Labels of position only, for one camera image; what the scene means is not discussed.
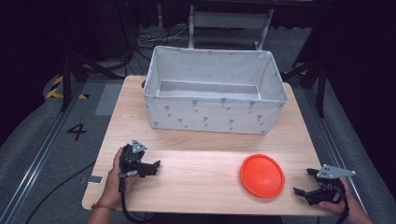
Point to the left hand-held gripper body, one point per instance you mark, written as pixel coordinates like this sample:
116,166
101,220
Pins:
134,165

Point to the grey metal frame stand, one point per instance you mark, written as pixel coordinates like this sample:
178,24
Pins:
229,20

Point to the aluminium floor rail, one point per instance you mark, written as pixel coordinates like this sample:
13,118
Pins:
40,158
330,130

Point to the small silver label tag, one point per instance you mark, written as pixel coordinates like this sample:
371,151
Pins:
95,179

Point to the white fabric storage box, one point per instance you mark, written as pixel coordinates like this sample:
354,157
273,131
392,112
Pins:
214,109

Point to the red round plastic plate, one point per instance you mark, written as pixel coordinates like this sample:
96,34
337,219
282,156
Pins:
262,176

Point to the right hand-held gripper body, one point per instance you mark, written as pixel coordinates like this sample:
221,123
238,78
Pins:
330,189

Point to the person's right hand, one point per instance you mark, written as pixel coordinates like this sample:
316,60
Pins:
350,202

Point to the black tripod stand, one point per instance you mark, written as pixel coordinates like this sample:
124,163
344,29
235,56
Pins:
320,84
67,81

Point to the person's left hand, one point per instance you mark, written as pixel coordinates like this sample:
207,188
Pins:
112,183

